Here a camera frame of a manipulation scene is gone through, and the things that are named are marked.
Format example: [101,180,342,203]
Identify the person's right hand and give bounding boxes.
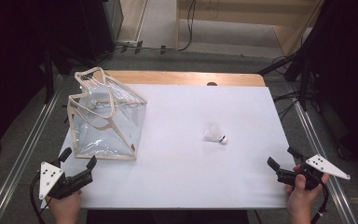
[284,164,330,224]

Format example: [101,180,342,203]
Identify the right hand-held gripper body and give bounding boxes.
[276,153,352,191]

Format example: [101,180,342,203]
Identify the black floor cables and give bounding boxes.
[272,90,302,122]

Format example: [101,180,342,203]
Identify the aluminium floor rail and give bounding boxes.
[290,99,358,224]
[0,74,63,224]

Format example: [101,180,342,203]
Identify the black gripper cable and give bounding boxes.
[29,173,49,224]
[310,181,330,224]

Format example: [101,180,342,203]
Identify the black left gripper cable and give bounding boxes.
[29,173,49,224]

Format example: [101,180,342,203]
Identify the clear plastic bag beige trim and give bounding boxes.
[66,66,148,162]

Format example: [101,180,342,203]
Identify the black stand leg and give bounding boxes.
[42,46,55,105]
[256,54,296,77]

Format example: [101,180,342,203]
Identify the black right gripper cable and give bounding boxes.
[310,181,330,224]

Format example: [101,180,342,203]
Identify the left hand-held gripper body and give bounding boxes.
[38,158,94,201]

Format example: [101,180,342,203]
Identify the white shuttlecock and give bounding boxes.
[202,121,228,146]

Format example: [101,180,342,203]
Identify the black curtain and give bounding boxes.
[297,0,358,171]
[0,0,85,155]

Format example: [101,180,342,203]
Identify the white table mat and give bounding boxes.
[40,83,296,210]

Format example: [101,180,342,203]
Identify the black hanging cable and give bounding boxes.
[159,0,198,53]

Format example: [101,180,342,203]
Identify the person's left hand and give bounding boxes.
[45,189,83,224]

